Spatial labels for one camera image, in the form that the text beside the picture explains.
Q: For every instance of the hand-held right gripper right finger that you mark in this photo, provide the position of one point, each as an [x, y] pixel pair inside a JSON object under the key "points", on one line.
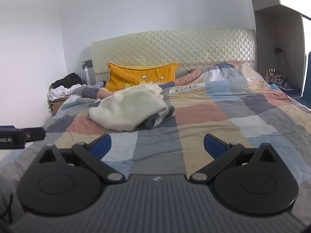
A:
{"points": [[213, 145]]}

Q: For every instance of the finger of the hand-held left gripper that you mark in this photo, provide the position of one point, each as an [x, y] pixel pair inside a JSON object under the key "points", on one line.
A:
{"points": [[36, 133]]}

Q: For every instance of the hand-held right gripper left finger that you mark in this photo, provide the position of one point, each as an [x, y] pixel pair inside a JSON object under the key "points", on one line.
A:
{"points": [[101, 146]]}

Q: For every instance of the cream blue striped sweater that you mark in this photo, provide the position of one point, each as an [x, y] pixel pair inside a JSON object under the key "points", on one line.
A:
{"points": [[128, 106]]}

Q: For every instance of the white crumpled clothes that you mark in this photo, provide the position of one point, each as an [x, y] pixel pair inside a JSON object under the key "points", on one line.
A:
{"points": [[60, 92]]}

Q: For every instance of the patchwork quilt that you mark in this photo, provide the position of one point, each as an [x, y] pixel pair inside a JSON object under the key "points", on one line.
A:
{"points": [[218, 116]]}

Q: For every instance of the cardboard box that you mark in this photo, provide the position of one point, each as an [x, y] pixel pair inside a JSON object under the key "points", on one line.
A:
{"points": [[57, 105]]}

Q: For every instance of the person's grey trousers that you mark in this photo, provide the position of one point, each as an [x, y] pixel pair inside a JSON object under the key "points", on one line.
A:
{"points": [[7, 187]]}

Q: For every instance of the clear water bottle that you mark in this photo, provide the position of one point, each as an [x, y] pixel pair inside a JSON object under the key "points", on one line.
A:
{"points": [[87, 76]]}

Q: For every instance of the yellow crown print pillow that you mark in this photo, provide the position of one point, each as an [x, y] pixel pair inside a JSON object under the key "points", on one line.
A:
{"points": [[138, 76]]}

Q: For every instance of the light blue cloth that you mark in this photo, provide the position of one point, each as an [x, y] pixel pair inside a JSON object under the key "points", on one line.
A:
{"points": [[275, 87]]}

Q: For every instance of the cluster of cosmetic bottles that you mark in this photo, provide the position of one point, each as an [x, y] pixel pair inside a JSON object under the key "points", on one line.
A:
{"points": [[272, 75]]}

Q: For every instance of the nightstand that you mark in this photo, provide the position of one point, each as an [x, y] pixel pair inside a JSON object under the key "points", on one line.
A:
{"points": [[291, 89]]}

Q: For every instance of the cream quilted headboard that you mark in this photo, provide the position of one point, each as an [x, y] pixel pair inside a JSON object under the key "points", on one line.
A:
{"points": [[175, 46]]}

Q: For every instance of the blue chair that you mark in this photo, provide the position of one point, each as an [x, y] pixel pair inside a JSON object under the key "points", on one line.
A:
{"points": [[307, 85]]}

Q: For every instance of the wall socket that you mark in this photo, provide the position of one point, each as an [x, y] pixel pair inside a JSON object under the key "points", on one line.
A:
{"points": [[277, 51]]}

